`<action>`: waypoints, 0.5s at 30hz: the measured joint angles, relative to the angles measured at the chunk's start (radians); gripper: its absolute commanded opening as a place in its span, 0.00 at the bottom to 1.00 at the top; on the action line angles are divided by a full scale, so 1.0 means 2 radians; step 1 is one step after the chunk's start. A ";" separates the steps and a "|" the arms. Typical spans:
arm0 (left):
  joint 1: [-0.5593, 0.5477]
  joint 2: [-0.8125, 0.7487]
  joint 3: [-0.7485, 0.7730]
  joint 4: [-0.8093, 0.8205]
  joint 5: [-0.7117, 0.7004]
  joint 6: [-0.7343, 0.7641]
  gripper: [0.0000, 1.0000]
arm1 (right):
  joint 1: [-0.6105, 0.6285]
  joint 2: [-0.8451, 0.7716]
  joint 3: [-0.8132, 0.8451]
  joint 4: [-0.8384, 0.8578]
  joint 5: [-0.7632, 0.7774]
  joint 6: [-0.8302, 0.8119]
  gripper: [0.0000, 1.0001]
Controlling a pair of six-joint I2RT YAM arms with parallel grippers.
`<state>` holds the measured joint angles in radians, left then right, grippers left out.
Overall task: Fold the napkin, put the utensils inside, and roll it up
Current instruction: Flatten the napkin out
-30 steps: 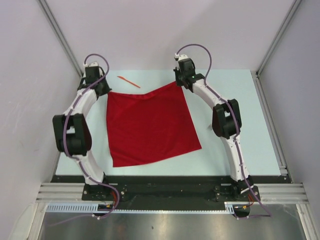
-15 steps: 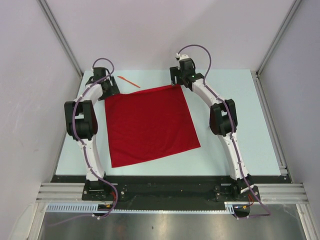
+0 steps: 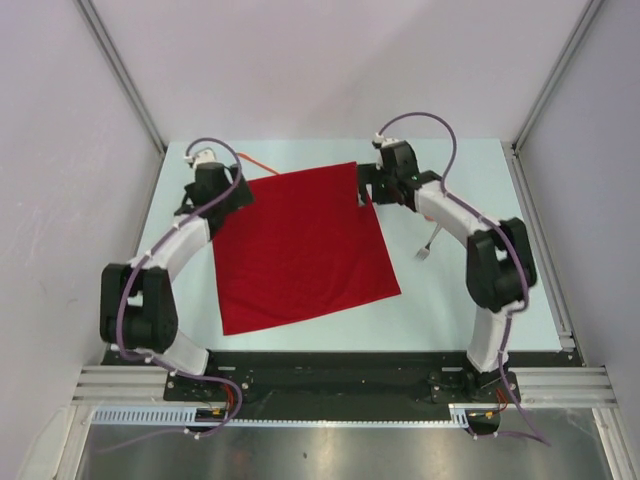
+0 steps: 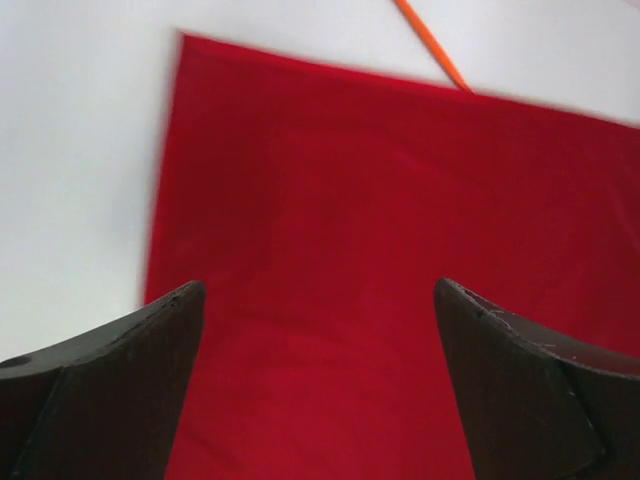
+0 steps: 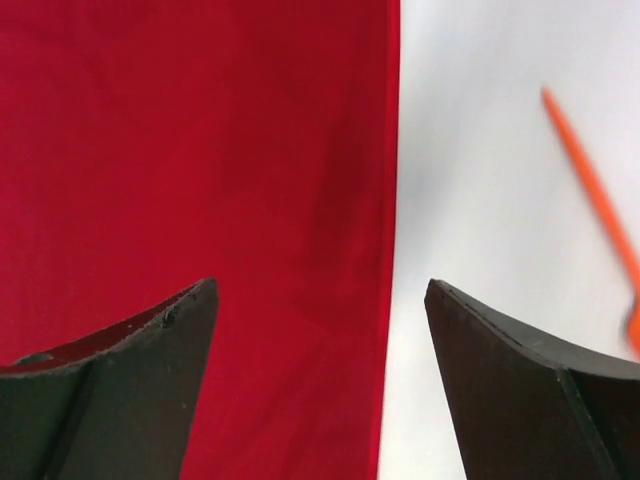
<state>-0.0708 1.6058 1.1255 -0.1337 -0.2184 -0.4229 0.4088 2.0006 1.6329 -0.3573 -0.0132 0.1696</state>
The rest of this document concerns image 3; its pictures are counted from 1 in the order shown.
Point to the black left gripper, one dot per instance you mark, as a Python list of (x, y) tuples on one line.
[(240, 197)]

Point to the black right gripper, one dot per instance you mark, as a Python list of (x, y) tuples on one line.
[(368, 174)]

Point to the orange plastic knife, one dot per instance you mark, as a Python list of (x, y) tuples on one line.
[(260, 165)]

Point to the silver metal fork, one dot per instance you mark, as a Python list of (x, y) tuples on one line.
[(425, 250)]

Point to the red cloth napkin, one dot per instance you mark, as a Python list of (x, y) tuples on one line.
[(304, 248)]

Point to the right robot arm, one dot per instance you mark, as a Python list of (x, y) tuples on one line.
[(500, 268)]

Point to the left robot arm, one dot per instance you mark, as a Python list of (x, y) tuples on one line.
[(138, 313)]

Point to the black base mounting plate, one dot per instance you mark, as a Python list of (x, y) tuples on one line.
[(350, 386)]

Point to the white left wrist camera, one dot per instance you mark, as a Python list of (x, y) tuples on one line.
[(205, 156)]

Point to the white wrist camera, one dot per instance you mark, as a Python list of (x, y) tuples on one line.
[(379, 141), (205, 156)]

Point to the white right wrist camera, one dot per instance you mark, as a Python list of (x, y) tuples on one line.
[(379, 141)]

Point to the left aluminium frame post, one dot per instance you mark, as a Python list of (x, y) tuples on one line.
[(110, 52)]

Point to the aluminium frame post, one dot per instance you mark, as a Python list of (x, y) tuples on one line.
[(110, 52), (560, 67)]

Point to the white slotted cable duct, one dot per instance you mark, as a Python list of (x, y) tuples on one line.
[(203, 418)]

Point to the right aluminium frame post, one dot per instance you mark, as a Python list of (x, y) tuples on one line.
[(560, 67)]

